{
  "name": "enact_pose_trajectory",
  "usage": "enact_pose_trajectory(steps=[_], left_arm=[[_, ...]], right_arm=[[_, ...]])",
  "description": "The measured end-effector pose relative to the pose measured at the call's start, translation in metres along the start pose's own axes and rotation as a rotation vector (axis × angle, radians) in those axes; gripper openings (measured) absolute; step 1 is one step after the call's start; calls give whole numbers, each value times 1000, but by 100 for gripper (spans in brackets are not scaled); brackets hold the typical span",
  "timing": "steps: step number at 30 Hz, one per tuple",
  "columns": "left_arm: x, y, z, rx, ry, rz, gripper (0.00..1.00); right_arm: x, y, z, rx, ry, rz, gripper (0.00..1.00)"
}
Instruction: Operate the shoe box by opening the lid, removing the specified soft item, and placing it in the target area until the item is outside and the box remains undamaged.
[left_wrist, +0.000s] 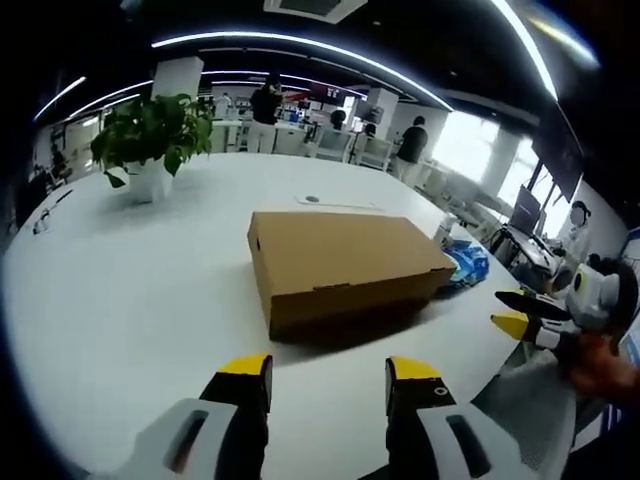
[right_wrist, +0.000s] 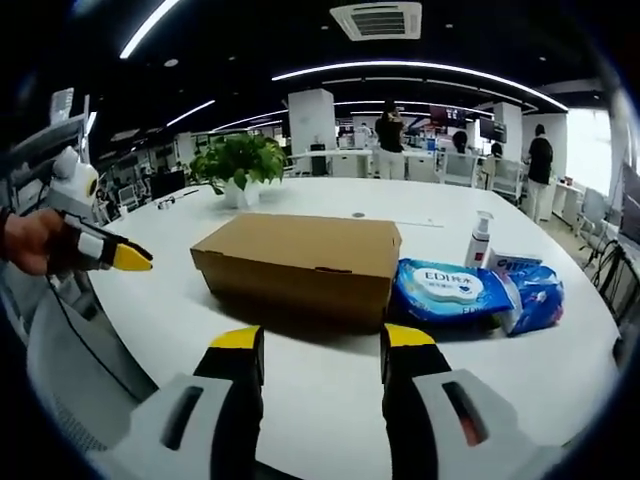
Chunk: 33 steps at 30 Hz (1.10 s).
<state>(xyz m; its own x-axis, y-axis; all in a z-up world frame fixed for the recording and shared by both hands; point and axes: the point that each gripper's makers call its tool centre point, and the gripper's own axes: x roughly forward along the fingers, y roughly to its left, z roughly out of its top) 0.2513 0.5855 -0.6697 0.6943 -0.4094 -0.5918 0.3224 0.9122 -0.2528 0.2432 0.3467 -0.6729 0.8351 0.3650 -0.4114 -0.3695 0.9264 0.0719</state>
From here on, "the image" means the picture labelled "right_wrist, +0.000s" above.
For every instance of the white pillar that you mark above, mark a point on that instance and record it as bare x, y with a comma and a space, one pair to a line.
311, 125

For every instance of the small black white tool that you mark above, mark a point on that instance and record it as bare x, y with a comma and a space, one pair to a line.
167, 201

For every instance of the grey rack frame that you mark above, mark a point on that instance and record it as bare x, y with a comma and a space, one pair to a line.
45, 140

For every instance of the blue wet wipes pack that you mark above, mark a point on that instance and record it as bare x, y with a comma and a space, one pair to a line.
445, 290

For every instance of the blue soft tissue pack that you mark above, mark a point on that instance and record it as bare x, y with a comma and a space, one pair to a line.
540, 300

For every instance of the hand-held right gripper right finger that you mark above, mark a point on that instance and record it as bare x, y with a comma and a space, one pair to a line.
410, 400

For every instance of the brown cardboard shoe box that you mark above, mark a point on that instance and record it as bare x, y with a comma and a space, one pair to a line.
300, 265

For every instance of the ceiling light strip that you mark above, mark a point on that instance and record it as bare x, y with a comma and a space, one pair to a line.
425, 67
150, 27
190, 112

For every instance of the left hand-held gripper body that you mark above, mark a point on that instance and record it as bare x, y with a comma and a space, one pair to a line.
75, 185

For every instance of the person's left hand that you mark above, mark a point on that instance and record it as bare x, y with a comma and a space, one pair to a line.
40, 240

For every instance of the potted green plant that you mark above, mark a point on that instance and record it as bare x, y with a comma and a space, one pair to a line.
240, 160

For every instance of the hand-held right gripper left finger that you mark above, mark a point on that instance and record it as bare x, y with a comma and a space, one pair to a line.
235, 400

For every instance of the dark red screen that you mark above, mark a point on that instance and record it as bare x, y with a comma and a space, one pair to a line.
448, 116

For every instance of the grey mesh office chair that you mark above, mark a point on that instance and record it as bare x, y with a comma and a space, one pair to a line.
75, 380

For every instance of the ceiling air conditioner vent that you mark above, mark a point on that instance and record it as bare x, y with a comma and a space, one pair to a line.
377, 20

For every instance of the white pump bottle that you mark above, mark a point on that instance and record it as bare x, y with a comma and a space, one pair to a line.
477, 247

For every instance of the white office chair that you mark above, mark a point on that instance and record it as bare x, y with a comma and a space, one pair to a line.
462, 170
507, 177

